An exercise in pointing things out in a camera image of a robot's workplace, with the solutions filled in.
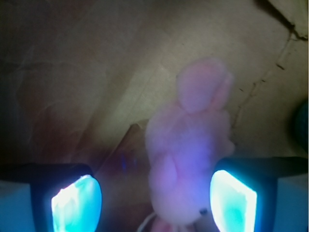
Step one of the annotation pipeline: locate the brown paper bag tray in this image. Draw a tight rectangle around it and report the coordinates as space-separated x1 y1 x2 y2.
0 0 309 232

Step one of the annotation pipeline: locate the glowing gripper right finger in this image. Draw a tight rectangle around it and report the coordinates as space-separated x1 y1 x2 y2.
210 157 309 232

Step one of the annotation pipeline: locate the pink plush bunny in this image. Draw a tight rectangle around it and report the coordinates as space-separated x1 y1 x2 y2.
145 58 235 232

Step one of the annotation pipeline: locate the blue textured ball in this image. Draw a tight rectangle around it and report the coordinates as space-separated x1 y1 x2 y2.
294 99 309 153

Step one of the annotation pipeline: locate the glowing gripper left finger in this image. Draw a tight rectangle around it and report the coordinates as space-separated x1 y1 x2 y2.
0 163 102 232

